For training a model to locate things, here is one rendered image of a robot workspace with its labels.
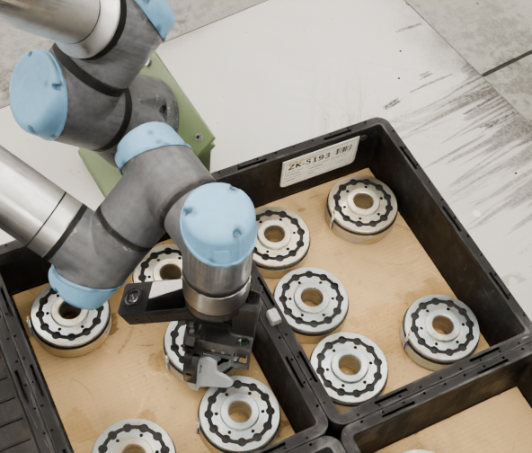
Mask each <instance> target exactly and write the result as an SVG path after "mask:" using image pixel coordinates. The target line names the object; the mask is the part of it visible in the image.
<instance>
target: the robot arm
mask: <svg viewBox="0 0 532 453"><path fill-rule="evenodd" d="M0 24H1V25H4V26H7V27H11V28H14V29H17V30H20V31H26V32H29V33H32V34H36V35H39V36H42V37H45V38H49V39H52V40H54V41H55V42H54V44H53V45H52V46H51V48H50V49H49V50H46V49H35V50H33V51H29V52H27V53H26V54H24V55H23V56H22V57H21V58H20V60H19V61H18V63H17V64H16V66H15V68H14V70H13V74H12V77H11V81H10V87H9V93H10V97H9V102H10V107H11V111H12V114H13V117H14V119H15V121H16V123H17V124H18V125H19V126H20V128H21V129H23V130H24V131H26V132H27V133H29V134H32V135H34V136H37V137H40V138H42V139H44V140H47V141H57V142H59V143H63V144H67V145H70V146H74V147H81V148H84V149H88V150H92V151H94V152H95V153H97V154H98V155H99V156H101V157H102V158H103V159H104V160H106V161H107V162H108V163H109V164H111V165H112V166H114V167H116V168H118V169H119V171H120V173H121V174H122V175H123V176H122V177H121V179H120V180H119V181H118V183H117V184H116V185H115V186H114V188H113V189H112V190H111V192H110V193H109V194H108V196H107V197H106V198H105V199H104V201H103V202H102V203H101V204H100V206H99V207H98V208H97V209H96V210H95V211H93V210H92V209H90V208H89V207H87V206H86V205H85V204H83V203H82V202H81V201H79V200H78V199H76V198H75V197H73V196H72V195H71V194H69V193H68V192H66V191H64V190H63V189H62V188H60V187H59V186H57V185H56V184H55V183H54V182H52V181H51V180H50V179H48V178H47V177H45V176H44V175H43V174H41V173H39V172H38V171H37V170H35V169H34V168H32V167H31V166H30V165H28V164H26V163H25V162H24V161H23V160H22V159H20V158H19V157H18V156H16V155H14V154H13V153H12V152H10V151H9V150H7V149H6V148H5V147H3V146H1V145H0V229H2V230H3V231H5V232H6V233H7V234H8V235H10V236H11V237H13V238H14V239H16V240H17V241H19V242H20V243H22V244H24V245H25V246H26V247H28V248H29V249H31V250H32V251H33V252H35V253H36V254H38V255H39V256H41V257H42V258H44V259H45V260H47V261H48V262H50V263H51V267H50V269H49V283H50V285H51V287H52V288H53V289H54V290H55V291H56V292H58V293H59V294H60V297H61V298H62V299H63V300H65V301H66V302H67V303H68V304H70V305H72V306H75V307H78V308H81V309H85V310H92V309H96V308H98V307H100V306H102V305H103V304H104V303H105V302H106V301H107V300H108V299H109V298H110V297H111V296H112V295H113V294H114V292H115V291H116V290H117V289H120V288H121V287H122V286H123V285H124V284H125V282H126V280H127V278H128V276H129V275H130V274H131V273H132V271H133V270H135V269H136V268H137V266H138V265H139V264H140V263H141V261H142V260H143V259H144V258H145V257H146V255H147V254H148V253H149V252H150V251H151V249H152V248H153V247H154V246H155V245H156V243H157V242H158V241H159V240H160V239H161V237H162V236H163V235H164V234H165V233H167V234H168V235H169V236H170V237H171V238H172V240H173V241H174V242H175V244H176V245H177V246H178V248H179V249H180V251H181V253H182V278H179V279H171V280H154V281H145V282H136V283H129V284H127V285H126V286H125V288H124V291H123V294H122V298H121V301H120V307H119V310H118V314H119V315H120V316H121V317H122V318H123V319H124V320H125V321H126V322H127V323H128V324H151V323H162V322H174V321H184V323H185V324H186V327H185V331H184V335H183V343H182V344H183V346H182V351H185V352H184V361H183V369H182V375H183V380H184V381H185V382H186V384H187V385H188V387H189V388H190V389H192V390H196V391H199V389H200V387H201V386H210V387H230V386H232V385H233V379H232V378H231V377H229V376H227V375H225V374H224V373H222V372H220V371H219V370H218V369H217V361H216V360H215V359H214V358H213V357H211V356H209V355H214V356H218V357H219V358H222V359H227V360H230V367H233V368H238V369H246V370H249V364H250V357H251V349H252V346H253V339H254V336H255V330H256V326H257V322H260V317H261V310H262V299H261V296H262V287H263V286H262V285H257V284H252V283H250V282H251V272H252V265H253V248H254V247H255V243H256V239H257V225H256V214H255V209H254V205H253V203H252V201H251V199H250V198H249V197H248V196H247V194H246V193H244V192H243V191H242V190H239V189H237V188H236V187H233V186H231V185H230V184H228V183H222V182H217V181H216V180H215V179H214V178H213V176H212V175H211V174H210V173H209V171H208V170H207V168H206V167H205V166H204V165H203V163H202V162H201V161H200V160H199V159H198V158H197V156H196V155H195V154H194V153H193V149H192V148H191V146H190V145H189V144H187V143H185V142H184V141H183V140H182V139H181V137H180V136H179V135H178V134H177V131H178V126H179V108H178V103H177V101H176V98H175V96H174V93H173V91H172V90H171V88H170V87H169V86H168V85H167V84H166V83H165V82H163V81H162V80H160V79H157V78H154V77H152V76H150V75H141V74H138V73H139V71H140V70H141V69H142V68H143V66H144V65H145V64H146V62H147V61H148V60H149V59H150V58H151V56H152V55H153V54H154V53H155V51H156V50H157V48H158V47H159V46H160V44H161V43H162V42H165V40H166V36H167V35H168V33H169V32H170V30H171V29H172V27H173V26H174V24H175V14H174V12H173V9H172V8H171V6H170V5H169V4H167V2H166V1H165V0H0ZM203 352H204V353H205V354H203ZM206 354H209V355H206ZM246 356H247V360H246V363H242V362H238V361H235V360H236V358H238V359H239V358H243V359H246ZM201 362H202V366H200V364H201Z"/></svg>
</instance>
